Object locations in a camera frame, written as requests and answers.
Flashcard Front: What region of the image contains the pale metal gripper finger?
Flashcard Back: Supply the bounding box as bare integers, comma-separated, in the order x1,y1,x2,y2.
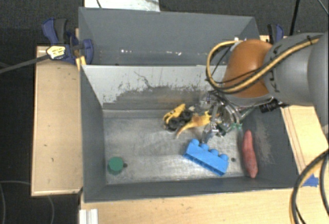
206,92,220,114
202,125,216,145

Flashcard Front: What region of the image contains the yellow toy dinosaur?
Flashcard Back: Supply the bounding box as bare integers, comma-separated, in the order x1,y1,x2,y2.
175,111,219,140

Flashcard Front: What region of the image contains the blue toy building brick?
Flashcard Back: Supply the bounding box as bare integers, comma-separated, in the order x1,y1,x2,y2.
182,138,230,177

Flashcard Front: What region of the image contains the yellow toy truck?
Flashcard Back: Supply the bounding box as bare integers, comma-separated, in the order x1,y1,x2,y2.
162,103,195,132

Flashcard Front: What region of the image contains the red-brown toy sweet potato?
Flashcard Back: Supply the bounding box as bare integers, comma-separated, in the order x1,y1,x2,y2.
241,129,259,179

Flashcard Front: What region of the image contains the grey metal bin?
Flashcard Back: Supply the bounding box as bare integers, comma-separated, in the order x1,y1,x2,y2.
78,7,300,203

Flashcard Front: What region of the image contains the green round cap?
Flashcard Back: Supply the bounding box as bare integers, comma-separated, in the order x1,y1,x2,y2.
106,156,128,176

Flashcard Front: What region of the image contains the pale wood board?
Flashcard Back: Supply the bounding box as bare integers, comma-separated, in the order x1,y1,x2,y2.
30,44,84,197

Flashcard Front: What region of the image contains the black cylinder on white bracket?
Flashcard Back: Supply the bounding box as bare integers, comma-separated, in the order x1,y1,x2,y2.
258,98,281,114

